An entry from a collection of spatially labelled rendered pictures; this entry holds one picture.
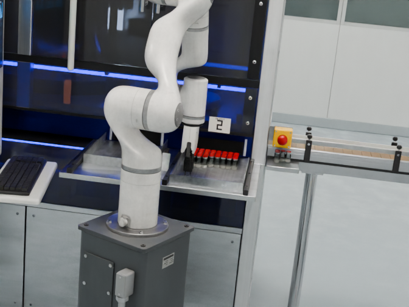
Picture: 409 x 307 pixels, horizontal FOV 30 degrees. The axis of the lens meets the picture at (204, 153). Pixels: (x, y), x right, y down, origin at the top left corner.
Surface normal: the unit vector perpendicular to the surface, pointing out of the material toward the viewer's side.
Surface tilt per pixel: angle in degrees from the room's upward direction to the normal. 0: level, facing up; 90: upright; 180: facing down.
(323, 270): 0
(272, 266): 0
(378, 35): 90
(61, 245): 90
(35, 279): 90
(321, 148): 0
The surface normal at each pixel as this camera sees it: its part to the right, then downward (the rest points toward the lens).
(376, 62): -0.11, 0.26
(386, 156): 0.09, -0.96
